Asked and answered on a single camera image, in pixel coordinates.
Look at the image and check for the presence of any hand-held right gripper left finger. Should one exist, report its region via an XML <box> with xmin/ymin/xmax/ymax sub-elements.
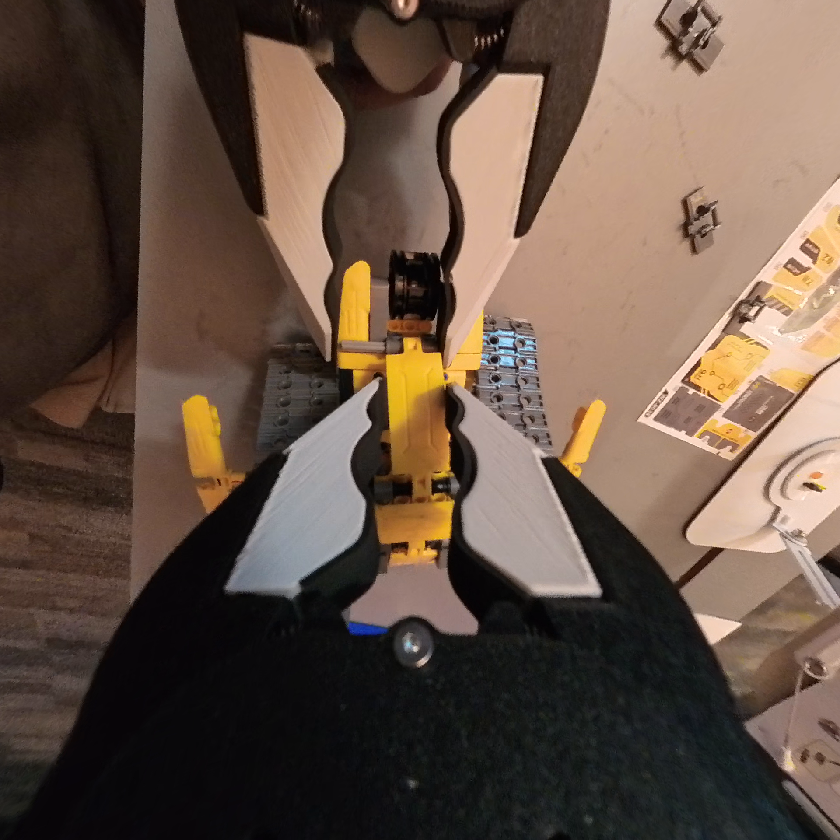
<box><xmin>223</xmin><ymin>379</ymin><xmax>385</xmax><ymax>599</ymax></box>

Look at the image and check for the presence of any person's left hand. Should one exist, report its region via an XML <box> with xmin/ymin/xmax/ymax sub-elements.
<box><xmin>357</xmin><ymin>62</ymin><xmax>463</xmax><ymax>109</ymax></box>

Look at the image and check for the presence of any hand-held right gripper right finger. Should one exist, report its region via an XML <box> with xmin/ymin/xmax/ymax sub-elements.
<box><xmin>445</xmin><ymin>384</ymin><xmax>603</xmax><ymax>599</ymax></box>

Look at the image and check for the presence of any instruction booklet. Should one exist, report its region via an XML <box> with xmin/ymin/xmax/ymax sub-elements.
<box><xmin>745</xmin><ymin>669</ymin><xmax>840</xmax><ymax>840</ymax></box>

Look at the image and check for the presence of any yellow tracked toy vehicle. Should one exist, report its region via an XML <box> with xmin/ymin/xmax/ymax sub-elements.
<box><xmin>182</xmin><ymin>249</ymin><xmax>608</xmax><ymax>595</ymax></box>

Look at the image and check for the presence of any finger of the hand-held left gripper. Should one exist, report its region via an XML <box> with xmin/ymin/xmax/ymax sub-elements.
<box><xmin>244</xmin><ymin>33</ymin><xmax>347</xmax><ymax>363</ymax></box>
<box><xmin>436</xmin><ymin>66</ymin><xmax>546</xmax><ymax>365</ymax></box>

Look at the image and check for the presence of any white book stand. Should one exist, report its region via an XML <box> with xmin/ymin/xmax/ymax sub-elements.
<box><xmin>686</xmin><ymin>357</ymin><xmax>840</xmax><ymax>772</ymax></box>

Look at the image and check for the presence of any yellow sticker sheet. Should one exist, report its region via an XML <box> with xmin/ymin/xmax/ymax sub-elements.
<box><xmin>637</xmin><ymin>177</ymin><xmax>840</xmax><ymax>460</ymax></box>

